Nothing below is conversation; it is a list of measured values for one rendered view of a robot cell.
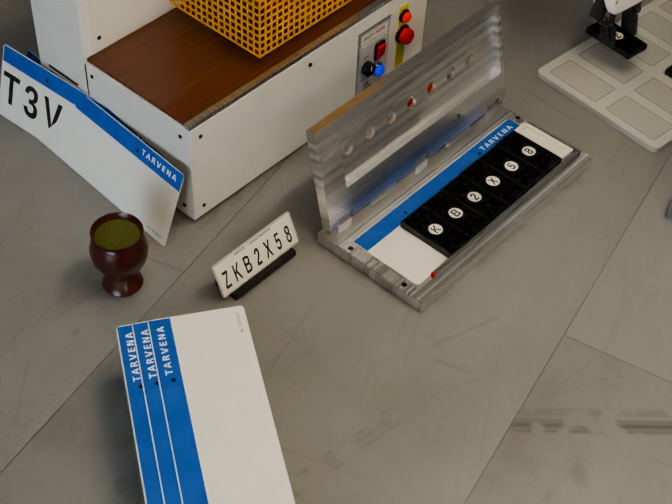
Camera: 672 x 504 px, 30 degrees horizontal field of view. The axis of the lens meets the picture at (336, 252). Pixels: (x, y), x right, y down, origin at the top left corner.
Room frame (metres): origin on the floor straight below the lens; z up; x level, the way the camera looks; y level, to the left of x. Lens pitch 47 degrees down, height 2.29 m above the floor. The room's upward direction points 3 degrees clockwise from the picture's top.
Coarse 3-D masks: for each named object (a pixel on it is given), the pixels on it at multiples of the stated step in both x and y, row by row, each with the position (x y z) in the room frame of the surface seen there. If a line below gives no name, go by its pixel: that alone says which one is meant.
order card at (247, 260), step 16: (272, 224) 1.30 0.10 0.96; (288, 224) 1.32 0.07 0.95; (256, 240) 1.27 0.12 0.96; (272, 240) 1.29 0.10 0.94; (288, 240) 1.31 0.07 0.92; (240, 256) 1.24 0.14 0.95; (256, 256) 1.26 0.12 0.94; (272, 256) 1.28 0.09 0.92; (224, 272) 1.21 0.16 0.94; (240, 272) 1.23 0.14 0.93; (256, 272) 1.25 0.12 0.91; (224, 288) 1.20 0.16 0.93
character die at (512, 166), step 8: (488, 152) 1.52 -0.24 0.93; (496, 152) 1.52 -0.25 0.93; (504, 152) 1.52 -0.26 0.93; (488, 160) 1.51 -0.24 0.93; (496, 160) 1.51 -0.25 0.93; (504, 160) 1.51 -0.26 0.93; (512, 160) 1.51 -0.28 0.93; (520, 160) 1.51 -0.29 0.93; (496, 168) 1.48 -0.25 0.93; (504, 168) 1.49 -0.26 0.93; (512, 168) 1.49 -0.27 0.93; (520, 168) 1.49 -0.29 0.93; (528, 168) 1.49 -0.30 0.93; (536, 168) 1.49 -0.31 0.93; (512, 176) 1.47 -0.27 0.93; (520, 176) 1.47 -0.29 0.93; (528, 176) 1.47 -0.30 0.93; (536, 176) 1.47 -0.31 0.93; (520, 184) 1.45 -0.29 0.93; (528, 184) 1.45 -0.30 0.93
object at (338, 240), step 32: (480, 128) 1.59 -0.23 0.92; (416, 160) 1.49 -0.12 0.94; (448, 160) 1.51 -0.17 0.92; (576, 160) 1.53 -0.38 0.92; (544, 192) 1.45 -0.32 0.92; (352, 224) 1.35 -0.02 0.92; (512, 224) 1.37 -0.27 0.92; (352, 256) 1.28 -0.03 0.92; (480, 256) 1.31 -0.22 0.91; (416, 288) 1.23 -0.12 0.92; (448, 288) 1.25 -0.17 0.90
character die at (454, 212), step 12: (444, 192) 1.42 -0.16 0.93; (432, 204) 1.39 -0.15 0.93; (444, 204) 1.40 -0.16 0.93; (456, 204) 1.40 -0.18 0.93; (444, 216) 1.38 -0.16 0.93; (456, 216) 1.37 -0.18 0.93; (468, 216) 1.37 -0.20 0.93; (480, 216) 1.37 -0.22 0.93; (468, 228) 1.35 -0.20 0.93; (480, 228) 1.35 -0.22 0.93
